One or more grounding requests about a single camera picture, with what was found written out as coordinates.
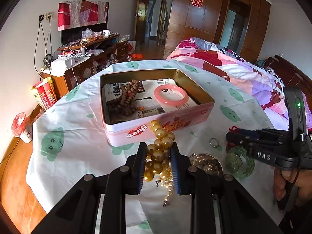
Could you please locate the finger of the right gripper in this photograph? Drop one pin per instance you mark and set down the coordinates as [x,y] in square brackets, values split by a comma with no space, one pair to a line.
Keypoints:
[238,138]

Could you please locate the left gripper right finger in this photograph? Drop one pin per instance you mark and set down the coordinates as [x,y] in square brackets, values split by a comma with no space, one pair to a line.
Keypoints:
[180,173]

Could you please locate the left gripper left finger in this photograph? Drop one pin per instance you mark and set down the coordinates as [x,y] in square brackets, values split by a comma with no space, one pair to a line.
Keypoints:
[138,169]

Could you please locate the red tassel pendant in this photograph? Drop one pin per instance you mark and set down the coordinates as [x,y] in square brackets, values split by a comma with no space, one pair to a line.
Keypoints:
[234,129]

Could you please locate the brown wooden bead mala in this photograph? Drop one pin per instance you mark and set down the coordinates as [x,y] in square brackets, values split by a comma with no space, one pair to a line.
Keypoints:
[125,103]

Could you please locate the pink Genji tin box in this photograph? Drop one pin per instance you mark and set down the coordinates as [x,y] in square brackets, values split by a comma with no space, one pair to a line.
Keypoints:
[140,129]

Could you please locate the pink jade bangle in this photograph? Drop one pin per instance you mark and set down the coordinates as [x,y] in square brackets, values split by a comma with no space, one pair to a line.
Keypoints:
[171,95]

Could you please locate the wooden bed headboard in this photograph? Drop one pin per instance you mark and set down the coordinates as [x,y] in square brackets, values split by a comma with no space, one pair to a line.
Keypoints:
[290,74]

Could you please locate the pink patchwork quilt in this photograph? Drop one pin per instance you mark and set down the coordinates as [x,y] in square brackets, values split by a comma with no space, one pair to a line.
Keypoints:
[264,85]

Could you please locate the orange item on floor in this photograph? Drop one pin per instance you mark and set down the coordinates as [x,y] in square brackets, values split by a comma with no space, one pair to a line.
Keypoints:
[137,56]

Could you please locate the red yellow gift box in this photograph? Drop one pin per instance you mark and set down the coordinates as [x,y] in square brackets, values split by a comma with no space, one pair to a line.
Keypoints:
[43,92]

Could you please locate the wooden TV cabinet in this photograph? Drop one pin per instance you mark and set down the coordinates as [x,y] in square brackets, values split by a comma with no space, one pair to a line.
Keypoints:
[99,54]

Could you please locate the red net covered cup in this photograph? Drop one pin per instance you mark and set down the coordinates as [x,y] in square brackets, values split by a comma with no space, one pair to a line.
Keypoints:
[22,128]

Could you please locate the white box on cabinet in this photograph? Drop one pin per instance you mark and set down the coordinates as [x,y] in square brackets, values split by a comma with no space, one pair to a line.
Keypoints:
[63,63]

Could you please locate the wooden wardrobe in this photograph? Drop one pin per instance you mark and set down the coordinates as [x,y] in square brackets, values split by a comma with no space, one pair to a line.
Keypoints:
[208,23]

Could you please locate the wooden room door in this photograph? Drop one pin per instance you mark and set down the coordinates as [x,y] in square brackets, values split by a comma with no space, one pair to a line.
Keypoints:
[140,21]

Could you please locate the white mug on cabinet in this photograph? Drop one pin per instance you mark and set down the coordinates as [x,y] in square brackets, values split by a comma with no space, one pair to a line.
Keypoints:
[106,33]

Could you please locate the black television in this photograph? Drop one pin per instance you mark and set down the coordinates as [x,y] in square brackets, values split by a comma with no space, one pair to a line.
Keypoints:
[77,33]

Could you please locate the red double happiness sticker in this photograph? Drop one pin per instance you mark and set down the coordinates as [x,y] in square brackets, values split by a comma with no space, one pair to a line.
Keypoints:
[197,3]

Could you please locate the red white patchwork cloth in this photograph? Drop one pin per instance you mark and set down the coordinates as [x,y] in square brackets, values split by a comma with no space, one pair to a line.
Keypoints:
[73,14]

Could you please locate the wall power socket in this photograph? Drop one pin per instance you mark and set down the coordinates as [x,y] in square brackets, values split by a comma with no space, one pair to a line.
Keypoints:
[46,16]

